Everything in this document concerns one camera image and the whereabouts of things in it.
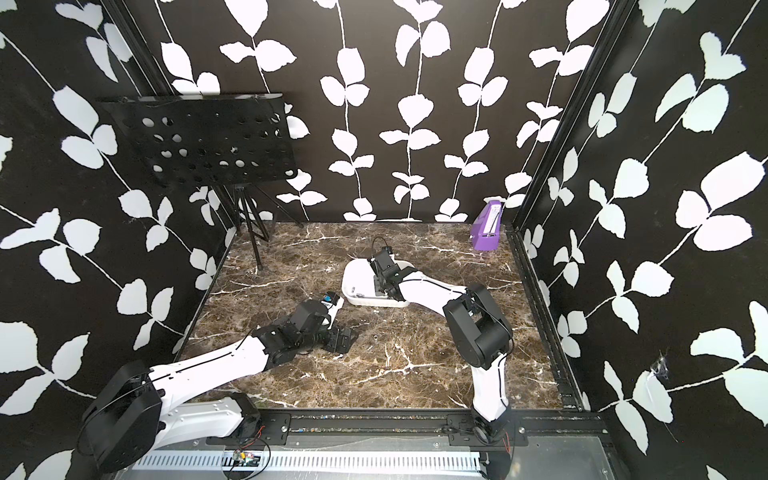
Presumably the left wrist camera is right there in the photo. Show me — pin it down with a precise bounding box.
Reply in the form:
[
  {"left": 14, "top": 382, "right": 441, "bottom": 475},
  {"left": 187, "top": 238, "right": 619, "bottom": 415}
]
[{"left": 321, "top": 292, "right": 344, "bottom": 328}]

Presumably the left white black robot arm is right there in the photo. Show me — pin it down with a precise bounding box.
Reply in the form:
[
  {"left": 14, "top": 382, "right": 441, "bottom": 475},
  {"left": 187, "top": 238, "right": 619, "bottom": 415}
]
[{"left": 76, "top": 292, "right": 357, "bottom": 473}]

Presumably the white perforated cable duct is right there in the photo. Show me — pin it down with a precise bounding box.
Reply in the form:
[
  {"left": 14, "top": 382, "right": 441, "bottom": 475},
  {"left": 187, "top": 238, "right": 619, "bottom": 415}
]
[{"left": 133, "top": 450, "right": 483, "bottom": 475}]

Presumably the white plastic storage box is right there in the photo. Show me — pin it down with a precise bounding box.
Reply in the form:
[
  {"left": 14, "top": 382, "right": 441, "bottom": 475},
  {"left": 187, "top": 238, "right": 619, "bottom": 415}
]
[{"left": 341, "top": 258, "right": 410, "bottom": 308}]

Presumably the black mounting rail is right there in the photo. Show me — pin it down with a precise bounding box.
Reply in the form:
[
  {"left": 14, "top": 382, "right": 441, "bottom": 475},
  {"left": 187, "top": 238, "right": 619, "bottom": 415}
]
[{"left": 206, "top": 409, "right": 607, "bottom": 448}]

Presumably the purple box with white card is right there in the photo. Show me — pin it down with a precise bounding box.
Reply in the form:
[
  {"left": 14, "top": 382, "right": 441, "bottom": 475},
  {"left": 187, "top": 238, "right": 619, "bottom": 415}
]
[{"left": 470, "top": 200, "right": 503, "bottom": 251}]

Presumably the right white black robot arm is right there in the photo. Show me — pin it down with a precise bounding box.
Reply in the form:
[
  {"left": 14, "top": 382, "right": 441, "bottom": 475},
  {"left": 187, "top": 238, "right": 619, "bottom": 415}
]
[{"left": 368, "top": 247, "right": 514, "bottom": 428}]

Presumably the black perforated music stand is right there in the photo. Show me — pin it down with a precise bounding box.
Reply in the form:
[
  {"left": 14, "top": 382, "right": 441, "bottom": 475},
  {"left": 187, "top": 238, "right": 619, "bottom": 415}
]
[{"left": 100, "top": 93, "right": 298, "bottom": 243}]

